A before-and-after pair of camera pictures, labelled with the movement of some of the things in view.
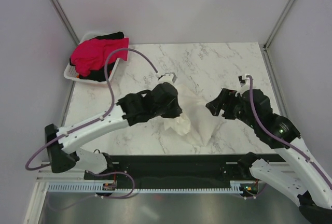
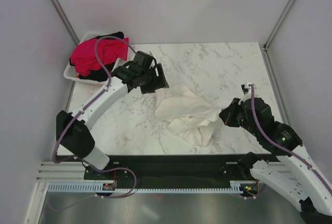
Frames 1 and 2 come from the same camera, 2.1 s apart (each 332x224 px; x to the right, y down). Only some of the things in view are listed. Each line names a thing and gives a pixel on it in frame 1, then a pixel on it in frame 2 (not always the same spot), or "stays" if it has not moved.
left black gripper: x=176 y=111 to x=162 y=82
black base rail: x=225 y=167 stays
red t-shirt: x=90 y=55 stays
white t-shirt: x=196 y=120 stays
